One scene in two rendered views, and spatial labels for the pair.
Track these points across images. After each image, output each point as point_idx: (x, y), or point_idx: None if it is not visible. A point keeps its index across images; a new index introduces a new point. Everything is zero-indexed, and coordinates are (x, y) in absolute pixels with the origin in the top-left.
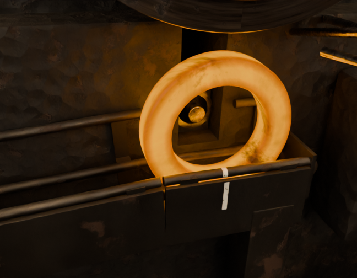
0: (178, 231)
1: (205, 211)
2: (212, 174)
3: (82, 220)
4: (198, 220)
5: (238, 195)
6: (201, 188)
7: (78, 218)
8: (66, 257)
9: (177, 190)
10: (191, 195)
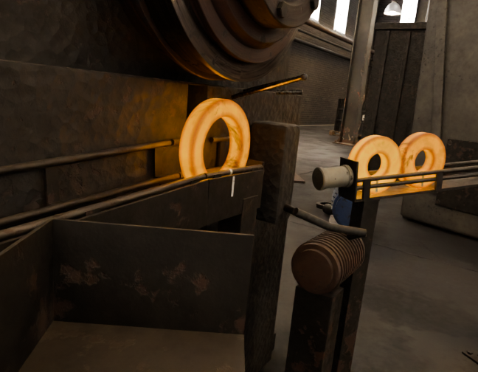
0: (212, 213)
1: (224, 197)
2: (226, 171)
3: (172, 201)
4: (221, 204)
5: (237, 186)
6: (223, 180)
7: (170, 200)
8: None
9: (214, 180)
10: (219, 184)
